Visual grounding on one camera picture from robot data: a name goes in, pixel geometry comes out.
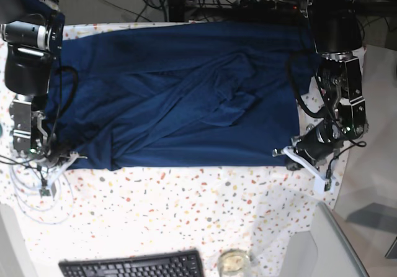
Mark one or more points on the dark blue t-shirt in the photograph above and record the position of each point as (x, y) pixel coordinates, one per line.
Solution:
(209, 94)

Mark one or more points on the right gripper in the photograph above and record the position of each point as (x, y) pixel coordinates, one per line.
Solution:
(58, 154)

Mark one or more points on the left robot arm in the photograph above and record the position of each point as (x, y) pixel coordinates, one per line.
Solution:
(336, 34)

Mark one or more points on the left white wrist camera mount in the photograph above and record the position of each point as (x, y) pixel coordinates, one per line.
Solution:
(323, 182)

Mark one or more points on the terrazzo patterned tablecloth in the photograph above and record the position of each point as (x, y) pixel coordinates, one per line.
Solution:
(141, 211)

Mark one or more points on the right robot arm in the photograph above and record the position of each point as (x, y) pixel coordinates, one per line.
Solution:
(33, 33)

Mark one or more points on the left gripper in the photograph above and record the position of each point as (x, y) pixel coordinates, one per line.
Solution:
(317, 144)

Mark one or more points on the black computer keyboard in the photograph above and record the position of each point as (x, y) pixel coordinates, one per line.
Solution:
(186, 263)

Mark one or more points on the red lit power strip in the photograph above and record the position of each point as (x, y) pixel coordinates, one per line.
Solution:
(268, 4)

